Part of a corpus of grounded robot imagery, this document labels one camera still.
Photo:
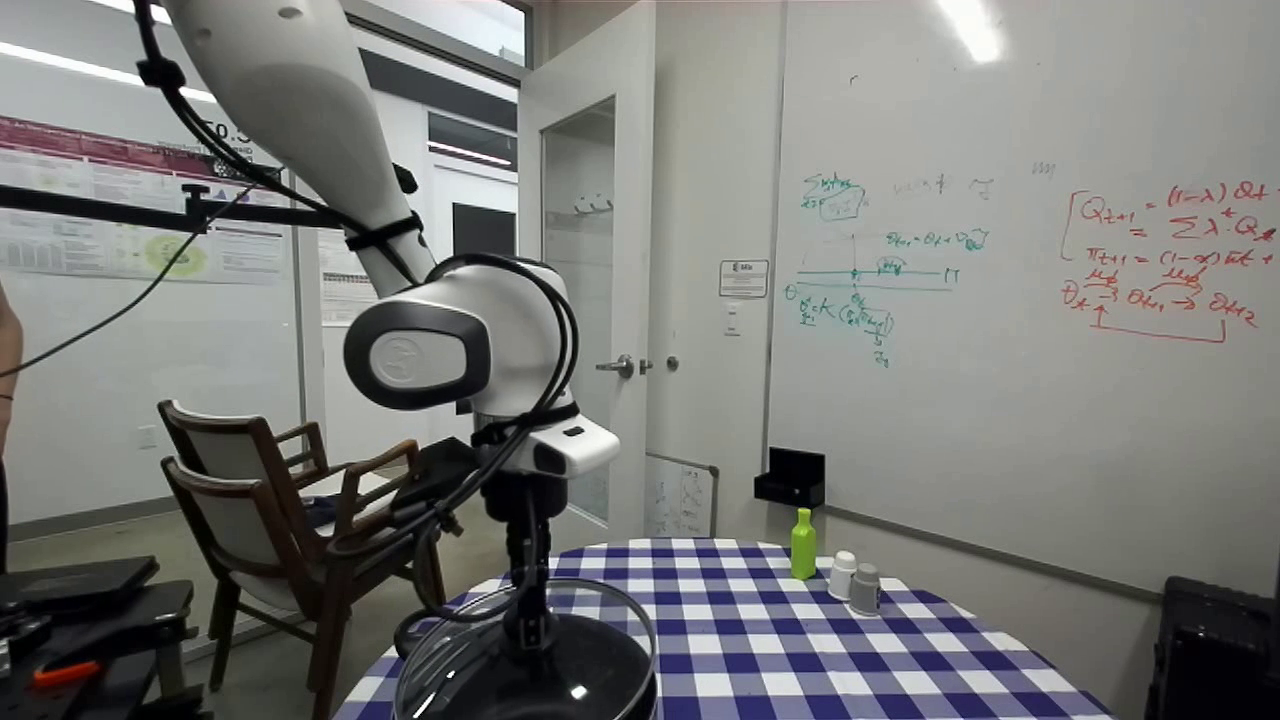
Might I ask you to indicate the black flat case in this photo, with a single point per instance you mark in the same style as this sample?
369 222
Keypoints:
80 578

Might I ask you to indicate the glass lid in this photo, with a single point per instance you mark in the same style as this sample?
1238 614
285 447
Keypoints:
450 660

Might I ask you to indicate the wall sign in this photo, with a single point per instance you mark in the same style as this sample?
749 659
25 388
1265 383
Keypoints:
744 279

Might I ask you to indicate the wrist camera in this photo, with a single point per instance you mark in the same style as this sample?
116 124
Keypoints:
440 468

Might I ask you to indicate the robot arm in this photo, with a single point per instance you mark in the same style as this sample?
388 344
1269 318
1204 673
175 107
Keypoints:
300 110

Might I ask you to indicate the wall socket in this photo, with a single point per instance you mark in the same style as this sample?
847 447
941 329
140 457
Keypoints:
147 436

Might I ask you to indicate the blue white checkered tablecloth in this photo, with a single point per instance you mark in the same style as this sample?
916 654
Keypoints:
800 660

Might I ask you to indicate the row of wooden chairs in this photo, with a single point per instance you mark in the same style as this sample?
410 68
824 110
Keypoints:
240 510

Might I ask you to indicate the small board leaning on wall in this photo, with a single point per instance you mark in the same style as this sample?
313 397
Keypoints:
680 498

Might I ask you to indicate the whiteboard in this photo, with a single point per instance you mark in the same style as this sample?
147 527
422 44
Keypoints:
1000 400

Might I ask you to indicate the large poster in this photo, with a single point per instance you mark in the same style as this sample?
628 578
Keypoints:
100 210

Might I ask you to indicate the white shaker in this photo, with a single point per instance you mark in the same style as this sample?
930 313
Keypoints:
842 577

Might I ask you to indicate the small poster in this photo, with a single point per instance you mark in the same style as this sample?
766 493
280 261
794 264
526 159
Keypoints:
345 285

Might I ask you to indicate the white door with glass pane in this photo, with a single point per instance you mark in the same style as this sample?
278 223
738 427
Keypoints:
630 200

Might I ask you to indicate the light switch plate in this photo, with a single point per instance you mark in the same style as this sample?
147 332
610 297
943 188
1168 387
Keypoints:
733 319

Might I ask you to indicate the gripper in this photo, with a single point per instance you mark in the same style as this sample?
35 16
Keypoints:
525 493

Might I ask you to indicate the green bottle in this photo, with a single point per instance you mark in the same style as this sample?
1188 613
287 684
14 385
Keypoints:
803 550

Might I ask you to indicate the black pot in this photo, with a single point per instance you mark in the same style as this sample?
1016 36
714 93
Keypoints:
600 680

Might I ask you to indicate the grey shaker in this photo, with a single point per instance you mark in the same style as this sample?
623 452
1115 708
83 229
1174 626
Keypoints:
865 592

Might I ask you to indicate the black marker tray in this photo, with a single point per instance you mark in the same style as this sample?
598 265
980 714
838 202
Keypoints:
792 480

